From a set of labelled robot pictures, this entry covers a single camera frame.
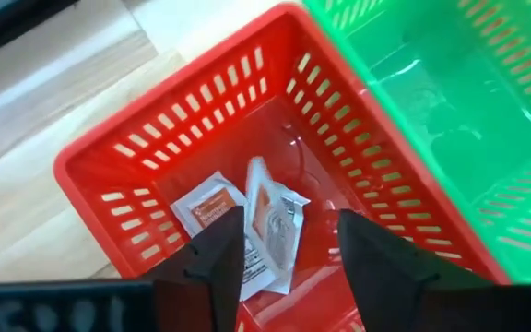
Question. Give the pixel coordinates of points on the green plastic basket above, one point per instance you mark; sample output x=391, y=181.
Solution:
x=431, y=115

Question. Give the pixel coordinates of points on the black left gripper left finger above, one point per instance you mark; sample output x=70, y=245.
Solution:
x=210, y=276

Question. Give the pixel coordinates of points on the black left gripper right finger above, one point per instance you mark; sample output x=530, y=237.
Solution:
x=385, y=286

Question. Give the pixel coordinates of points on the red plastic basket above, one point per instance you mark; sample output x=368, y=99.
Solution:
x=314, y=249

